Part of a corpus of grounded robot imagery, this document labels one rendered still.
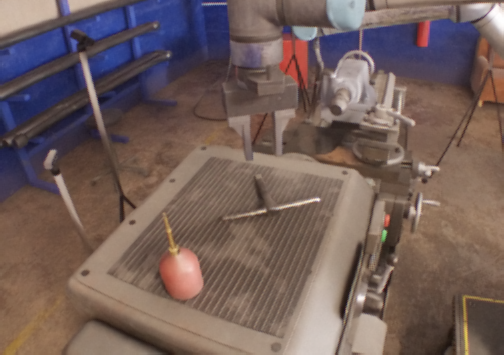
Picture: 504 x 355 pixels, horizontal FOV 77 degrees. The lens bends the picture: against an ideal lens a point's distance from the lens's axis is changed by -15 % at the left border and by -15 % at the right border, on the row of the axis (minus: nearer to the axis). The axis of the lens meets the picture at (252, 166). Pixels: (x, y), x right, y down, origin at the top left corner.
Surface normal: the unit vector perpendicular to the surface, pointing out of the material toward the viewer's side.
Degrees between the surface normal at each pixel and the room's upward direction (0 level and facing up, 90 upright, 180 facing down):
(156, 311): 0
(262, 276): 0
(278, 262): 0
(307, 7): 101
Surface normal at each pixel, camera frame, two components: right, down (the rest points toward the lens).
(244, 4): -0.40, 0.50
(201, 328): -0.06, -0.84
